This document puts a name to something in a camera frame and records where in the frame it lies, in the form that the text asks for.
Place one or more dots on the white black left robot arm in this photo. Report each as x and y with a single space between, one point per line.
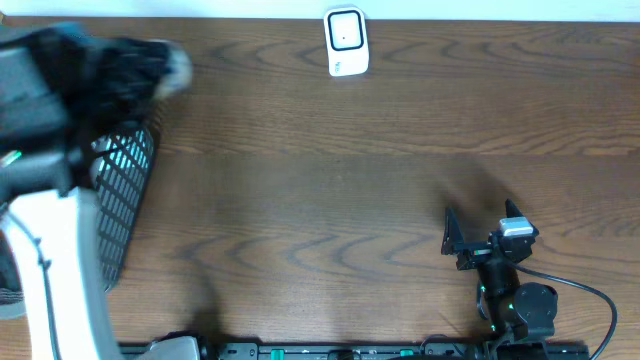
77 152

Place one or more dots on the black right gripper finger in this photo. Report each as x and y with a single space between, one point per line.
453 239
512 211

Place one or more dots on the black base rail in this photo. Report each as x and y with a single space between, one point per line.
433 348

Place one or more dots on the white barcode scanner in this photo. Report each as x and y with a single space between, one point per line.
346 41

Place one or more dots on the grey plastic mesh basket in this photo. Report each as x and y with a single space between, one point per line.
120 176

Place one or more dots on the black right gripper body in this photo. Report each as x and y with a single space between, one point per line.
475 254

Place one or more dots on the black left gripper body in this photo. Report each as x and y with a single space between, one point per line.
106 95

